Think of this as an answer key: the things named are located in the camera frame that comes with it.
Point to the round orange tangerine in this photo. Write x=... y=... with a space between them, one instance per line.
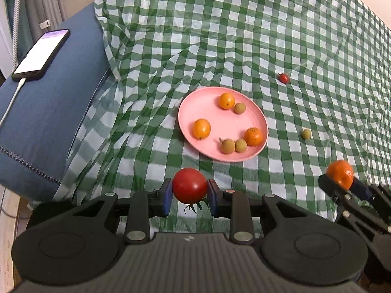
x=253 y=136

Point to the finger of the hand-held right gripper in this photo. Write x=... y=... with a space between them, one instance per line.
x=360 y=189
x=331 y=187

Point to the green white checkered cloth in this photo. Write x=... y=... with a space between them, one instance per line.
x=244 y=36

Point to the small white tag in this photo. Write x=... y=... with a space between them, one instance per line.
x=45 y=23

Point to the black smartphone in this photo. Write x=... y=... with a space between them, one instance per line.
x=41 y=53

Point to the small red cherry tomato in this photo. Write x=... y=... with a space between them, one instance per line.
x=284 y=77

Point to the oval orange kumquat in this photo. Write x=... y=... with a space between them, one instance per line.
x=201 y=128

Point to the blue cushion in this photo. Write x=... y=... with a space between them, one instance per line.
x=45 y=113

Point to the large red tomato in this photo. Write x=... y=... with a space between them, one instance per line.
x=189 y=185

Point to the pink plate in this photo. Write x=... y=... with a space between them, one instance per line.
x=213 y=122

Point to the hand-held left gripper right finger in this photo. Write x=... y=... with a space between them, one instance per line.
x=213 y=197

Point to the small green fruit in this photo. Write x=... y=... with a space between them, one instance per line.
x=306 y=134
x=240 y=108
x=228 y=146
x=240 y=145

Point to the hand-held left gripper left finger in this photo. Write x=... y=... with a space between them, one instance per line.
x=166 y=197

